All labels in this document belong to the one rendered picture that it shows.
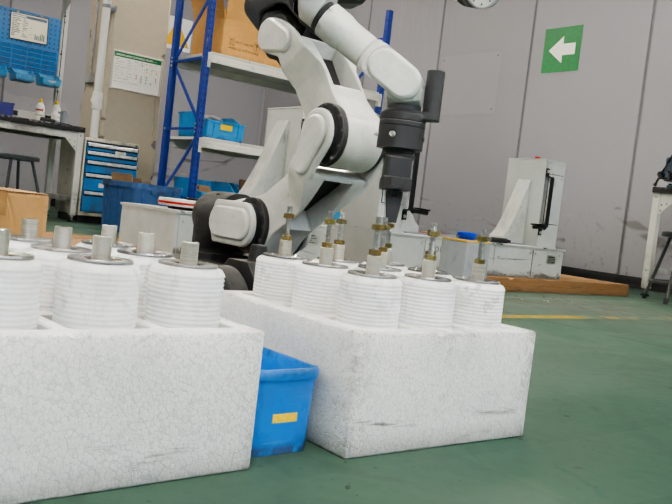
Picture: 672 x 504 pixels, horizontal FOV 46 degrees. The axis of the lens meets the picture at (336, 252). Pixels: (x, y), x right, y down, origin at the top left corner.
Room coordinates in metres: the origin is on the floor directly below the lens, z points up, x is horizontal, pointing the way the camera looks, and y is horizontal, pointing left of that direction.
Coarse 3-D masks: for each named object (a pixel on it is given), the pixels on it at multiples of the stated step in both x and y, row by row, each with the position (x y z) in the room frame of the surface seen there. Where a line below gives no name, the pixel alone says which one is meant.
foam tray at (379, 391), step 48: (288, 336) 1.22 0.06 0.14; (336, 336) 1.13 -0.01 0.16; (384, 336) 1.12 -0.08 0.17; (432, 336) 1.18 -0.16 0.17; (480, 336) 1.24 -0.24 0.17; (528, 336) 1.32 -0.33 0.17; (336, 384) 1.12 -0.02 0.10; (384, 384) 1.13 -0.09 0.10; (432, 384) 1.19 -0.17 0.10; (480, 384) 1.25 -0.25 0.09; (528, 384) 1.33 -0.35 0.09; (336, 432) 1.11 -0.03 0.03; (384, 432) 1.13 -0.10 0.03; (432, 432) 1.19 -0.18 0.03; (480, 432) 1.26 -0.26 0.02
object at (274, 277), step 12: (264, 264) 1.35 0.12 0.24; (276, 264) 1.34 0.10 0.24; (288, 264) 1.34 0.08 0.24; (264, 276) 1.34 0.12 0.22; (276, 276) 1.34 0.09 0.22; (288, 276) 1.34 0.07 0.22; (264, 288) 1.34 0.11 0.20; (276, 288) 1.33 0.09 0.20; (288, 288) 1.34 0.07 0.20; (276, 300) 1.34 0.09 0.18; (288, 300) 1.34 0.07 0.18
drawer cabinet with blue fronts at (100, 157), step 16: (64, 144) 6.76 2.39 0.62; (96, 144) 6.44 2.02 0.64; (112, 144) 6.56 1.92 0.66; (128, 144) 6.63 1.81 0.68; (64, 160) 6.73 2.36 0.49; (96, 160) 6.48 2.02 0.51; (112, 160) 6.54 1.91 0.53; (128, 160) 6.62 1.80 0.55; (64, 176) 6.70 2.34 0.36; (80, 176) 6.42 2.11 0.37; (96, 176) 6.45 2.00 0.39; (64, 192) 6.67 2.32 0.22; (80, 192) 6.40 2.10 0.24; (96, 192) 6.46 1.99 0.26; (64, 208) 6.65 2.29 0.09; (80, 208) 6.41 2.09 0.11; (96, 208) 6.48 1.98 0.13
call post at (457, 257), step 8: (448, 240) 1.59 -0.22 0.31; (456, 240) 1.58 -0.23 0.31; (448, 248) 1.59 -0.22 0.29; (456, 248) 1.57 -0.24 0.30; (464, 248) 1.56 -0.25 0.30; (472, 248) 1.56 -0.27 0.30; (488, 248) 1.59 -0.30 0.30; (440, 256) 1.61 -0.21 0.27; (448, 256) 1.59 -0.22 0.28; (456, 256) 1.57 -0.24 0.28; (464, 256) 1.56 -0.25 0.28; (472, 256) 1.57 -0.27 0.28; (488, 256) 1.59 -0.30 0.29; (440, 264) 1.60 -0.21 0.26; (448, 264) 1.59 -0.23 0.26; (456, 264) 1.57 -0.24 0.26; (464, 264) 1.55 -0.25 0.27; (472, 264) 1.57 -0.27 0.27; (456, 272) 1.57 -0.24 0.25; (464, 272) 1.56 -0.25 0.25
